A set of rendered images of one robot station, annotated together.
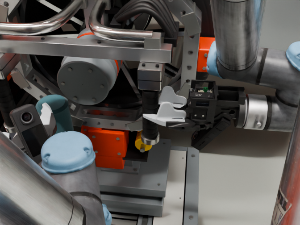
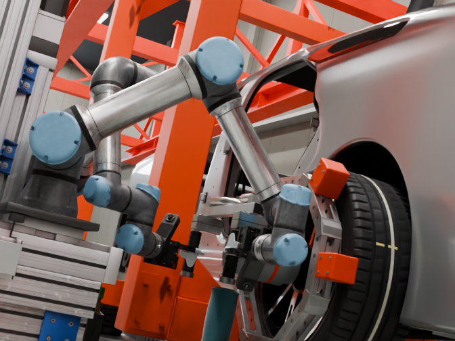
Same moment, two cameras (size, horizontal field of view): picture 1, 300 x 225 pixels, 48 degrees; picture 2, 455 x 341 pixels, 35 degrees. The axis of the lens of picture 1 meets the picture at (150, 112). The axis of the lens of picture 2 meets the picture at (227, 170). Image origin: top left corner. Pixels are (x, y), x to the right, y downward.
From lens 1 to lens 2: 1.89 m
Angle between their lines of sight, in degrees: 76
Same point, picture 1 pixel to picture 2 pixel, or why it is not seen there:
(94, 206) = (124, 188)
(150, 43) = (250, 198)
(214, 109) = (245, 235)
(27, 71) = not seen: hidden behind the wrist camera
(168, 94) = not seen: hidden behind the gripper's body
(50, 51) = (219, 211)
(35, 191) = (108, 142)
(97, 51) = (233, 208)
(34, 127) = (168, 224)
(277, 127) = (264, 248)
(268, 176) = not seen: outside the picture
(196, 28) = (319, 231)
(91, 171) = (143, 195)
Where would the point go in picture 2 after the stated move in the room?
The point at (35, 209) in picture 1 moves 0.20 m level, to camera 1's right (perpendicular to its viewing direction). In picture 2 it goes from (103, 146) to (131, 139)
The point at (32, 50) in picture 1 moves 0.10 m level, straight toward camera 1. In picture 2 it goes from (214, 212) to (194, 204)
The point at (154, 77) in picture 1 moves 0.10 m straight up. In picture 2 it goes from (237, 216) to (244, 181)
